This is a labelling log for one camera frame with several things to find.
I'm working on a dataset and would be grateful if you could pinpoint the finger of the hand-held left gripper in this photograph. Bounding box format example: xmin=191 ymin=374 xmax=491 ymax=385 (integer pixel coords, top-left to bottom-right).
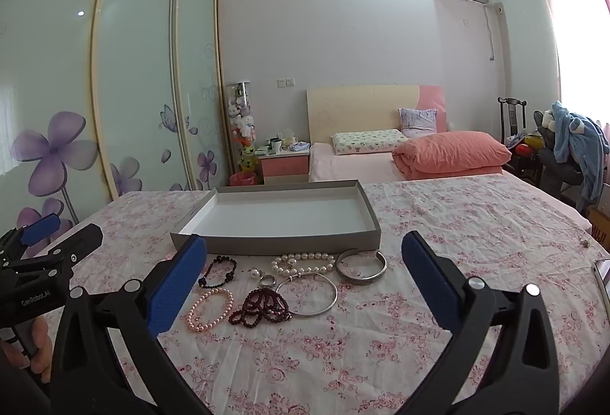
xmin=35 ymin=224 xmax=104 ymax=264
xmin=0 ymin=214 xmax=62 ymax=260

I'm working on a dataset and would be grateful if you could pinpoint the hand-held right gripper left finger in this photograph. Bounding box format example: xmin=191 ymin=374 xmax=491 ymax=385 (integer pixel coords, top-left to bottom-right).
xmin=50 ymin=234 xmax=213 ymax=415

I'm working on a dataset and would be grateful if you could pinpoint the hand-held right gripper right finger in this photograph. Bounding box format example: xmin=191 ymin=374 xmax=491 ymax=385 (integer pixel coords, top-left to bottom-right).
xmin=401 ymin=231 xmax=565 ymax=415

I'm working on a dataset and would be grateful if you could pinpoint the pink pearl bracelet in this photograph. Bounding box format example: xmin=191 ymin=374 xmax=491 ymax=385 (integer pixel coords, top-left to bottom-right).
xmin=187 ymin=288 xmax=234 ymax=334

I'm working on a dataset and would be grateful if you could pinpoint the black bead bracelet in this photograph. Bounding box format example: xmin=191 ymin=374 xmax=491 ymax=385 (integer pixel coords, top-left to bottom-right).
xmin=199 ymin=255 xmax=238 ymax=289

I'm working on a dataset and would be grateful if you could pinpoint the wide silver cuff bangle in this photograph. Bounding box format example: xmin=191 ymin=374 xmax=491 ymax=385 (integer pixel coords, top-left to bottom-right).
xmin=335 ymin=249 xmax=388 ymax=286

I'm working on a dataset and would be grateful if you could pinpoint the dark red bead bracelet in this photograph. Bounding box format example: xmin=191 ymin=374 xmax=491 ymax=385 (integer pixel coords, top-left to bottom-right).
xmin=229 ymin=287 xmax=292 ymax=327

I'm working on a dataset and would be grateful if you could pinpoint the thin silver bangle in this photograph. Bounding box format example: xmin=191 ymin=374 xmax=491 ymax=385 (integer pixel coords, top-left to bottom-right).
xmin=275 ymin=272 xmax=338 ymax=317

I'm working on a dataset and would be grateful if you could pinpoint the white pearl bracelet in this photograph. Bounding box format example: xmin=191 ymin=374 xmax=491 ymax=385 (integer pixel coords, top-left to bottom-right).
xmin=271 ymin=252 xmax=337 ymax=279

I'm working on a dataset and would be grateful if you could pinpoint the grey shallow tray box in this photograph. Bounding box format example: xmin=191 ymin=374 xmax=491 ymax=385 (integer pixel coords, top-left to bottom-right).
xmin=170 ymin=179 xmax=383 ymax=255

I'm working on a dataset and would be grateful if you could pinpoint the person's left hand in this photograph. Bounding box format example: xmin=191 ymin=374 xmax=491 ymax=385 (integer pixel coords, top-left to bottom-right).
xmin=0 ymin=317 xmax=52 ymax=383

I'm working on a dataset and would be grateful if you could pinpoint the pink floral tablecloth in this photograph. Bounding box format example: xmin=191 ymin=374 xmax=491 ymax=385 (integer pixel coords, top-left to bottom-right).
xmin=35 ymin=172 xmax=610 ymax=415

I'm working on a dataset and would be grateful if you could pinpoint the orange folded quilt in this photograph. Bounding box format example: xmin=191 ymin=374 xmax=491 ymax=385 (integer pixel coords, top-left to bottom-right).
xmin=392 ymin=131 xmax=513 ymax=180

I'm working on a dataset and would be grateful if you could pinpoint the patterned flat pillow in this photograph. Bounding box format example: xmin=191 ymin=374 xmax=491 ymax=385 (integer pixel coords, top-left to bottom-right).
xmin=331 ymin=128 xmax=408 ymax=156

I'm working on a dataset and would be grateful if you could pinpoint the pink nightstand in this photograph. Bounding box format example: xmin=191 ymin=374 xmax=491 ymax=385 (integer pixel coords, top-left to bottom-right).
xmin=256 ymin=143 xmax=311 ymax=186

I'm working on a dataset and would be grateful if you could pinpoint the purple print pillow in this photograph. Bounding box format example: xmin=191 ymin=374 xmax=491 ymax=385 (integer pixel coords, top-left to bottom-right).
xmin=398 ymin=107 xmax=438 ymax=137

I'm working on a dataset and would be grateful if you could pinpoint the dark swivel chair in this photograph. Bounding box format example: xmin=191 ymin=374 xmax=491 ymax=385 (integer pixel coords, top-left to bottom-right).
xmin=531 ymin=110 xmax=592 ymax=201

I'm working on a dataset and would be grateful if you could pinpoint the floral sliding door wardrobe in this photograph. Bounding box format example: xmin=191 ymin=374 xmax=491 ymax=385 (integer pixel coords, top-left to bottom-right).
xmin=0 ymin=0 xmax=234 ymax=244

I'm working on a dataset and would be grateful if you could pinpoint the smartphone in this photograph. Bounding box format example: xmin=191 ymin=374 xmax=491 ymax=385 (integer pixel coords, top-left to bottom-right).
xmin=591 ymin=259 xmax=610 ymax=296

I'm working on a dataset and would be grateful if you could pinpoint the plush toy display column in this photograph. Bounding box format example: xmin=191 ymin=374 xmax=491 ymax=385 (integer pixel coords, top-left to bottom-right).
xmin=224 ymin=80 xmax=258 ymax=173

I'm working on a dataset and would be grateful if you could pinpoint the dark wooden chair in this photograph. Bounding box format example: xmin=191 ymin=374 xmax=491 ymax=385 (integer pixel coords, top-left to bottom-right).
xmin=497 ymin=97 xmax=527 ymax=144

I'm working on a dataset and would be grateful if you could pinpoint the beige and pink headboard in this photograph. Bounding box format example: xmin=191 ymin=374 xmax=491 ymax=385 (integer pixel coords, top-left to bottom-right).
xmin=306 ymin=85 xmax=449 ymax=144

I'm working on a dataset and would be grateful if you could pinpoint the blue plush garment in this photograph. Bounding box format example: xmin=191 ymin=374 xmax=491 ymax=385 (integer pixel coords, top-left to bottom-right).
xmin=548 ymin=101 xmax=610 ymax=211

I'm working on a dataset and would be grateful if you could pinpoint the air conditioner pipe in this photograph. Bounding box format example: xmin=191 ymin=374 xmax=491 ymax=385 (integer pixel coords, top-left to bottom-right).
xmin=483 ymin=3 xmax=504 ymax=63

